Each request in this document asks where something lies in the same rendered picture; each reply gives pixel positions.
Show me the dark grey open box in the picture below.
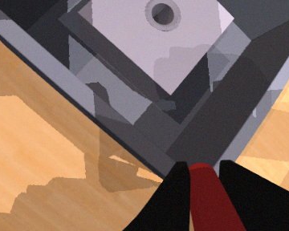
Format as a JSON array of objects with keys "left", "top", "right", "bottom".
[{"left": 0, "top": 0, "right": 289, "bottom": 180}]

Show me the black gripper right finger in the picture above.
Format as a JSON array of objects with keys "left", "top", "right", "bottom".
[{"left": 219, "top": 160, "right": 289, "bottom": 231}]

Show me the dark red peg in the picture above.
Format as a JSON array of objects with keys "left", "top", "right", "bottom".
[{"left": 189, "top": 163, "right": 246, "bottom": 231}]

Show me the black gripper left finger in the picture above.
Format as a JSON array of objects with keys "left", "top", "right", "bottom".
[{"left": 123, "top": 161, "right": 190, "bottom": 231}]

